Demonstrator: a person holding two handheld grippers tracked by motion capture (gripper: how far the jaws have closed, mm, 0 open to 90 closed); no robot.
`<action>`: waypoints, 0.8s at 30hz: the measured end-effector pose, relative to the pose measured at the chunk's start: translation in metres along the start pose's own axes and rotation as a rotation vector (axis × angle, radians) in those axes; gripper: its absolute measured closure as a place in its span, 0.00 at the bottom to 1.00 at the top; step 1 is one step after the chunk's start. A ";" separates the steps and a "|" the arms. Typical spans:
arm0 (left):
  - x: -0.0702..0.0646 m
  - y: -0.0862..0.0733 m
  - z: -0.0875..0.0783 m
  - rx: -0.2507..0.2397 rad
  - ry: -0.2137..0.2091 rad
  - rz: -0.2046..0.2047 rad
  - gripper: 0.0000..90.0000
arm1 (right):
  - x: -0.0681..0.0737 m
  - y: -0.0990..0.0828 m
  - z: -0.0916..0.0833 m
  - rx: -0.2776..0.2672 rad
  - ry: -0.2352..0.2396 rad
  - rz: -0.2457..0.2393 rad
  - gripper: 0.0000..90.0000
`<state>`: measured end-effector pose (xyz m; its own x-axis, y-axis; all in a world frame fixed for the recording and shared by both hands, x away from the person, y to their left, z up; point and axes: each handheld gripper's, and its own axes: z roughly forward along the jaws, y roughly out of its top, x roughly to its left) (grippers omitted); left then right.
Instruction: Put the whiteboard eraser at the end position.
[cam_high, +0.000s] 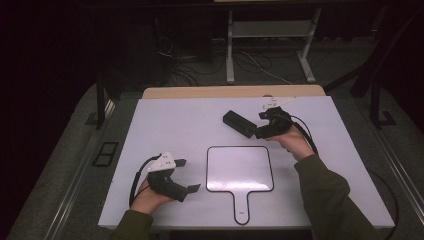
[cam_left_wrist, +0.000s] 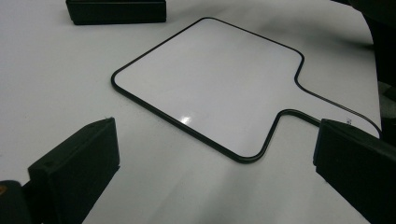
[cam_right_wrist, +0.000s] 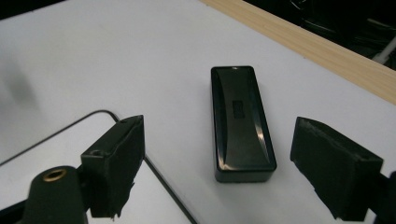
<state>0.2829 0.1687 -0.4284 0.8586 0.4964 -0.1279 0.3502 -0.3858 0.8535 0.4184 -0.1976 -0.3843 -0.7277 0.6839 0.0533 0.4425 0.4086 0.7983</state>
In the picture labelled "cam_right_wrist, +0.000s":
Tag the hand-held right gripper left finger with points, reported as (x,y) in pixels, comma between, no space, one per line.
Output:
(115,165)

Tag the white tube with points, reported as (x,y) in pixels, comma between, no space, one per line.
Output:
(384,51)

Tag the black board eraser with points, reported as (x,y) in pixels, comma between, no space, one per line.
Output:
(241,124)

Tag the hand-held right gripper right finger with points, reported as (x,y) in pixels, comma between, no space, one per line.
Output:
(336,174)

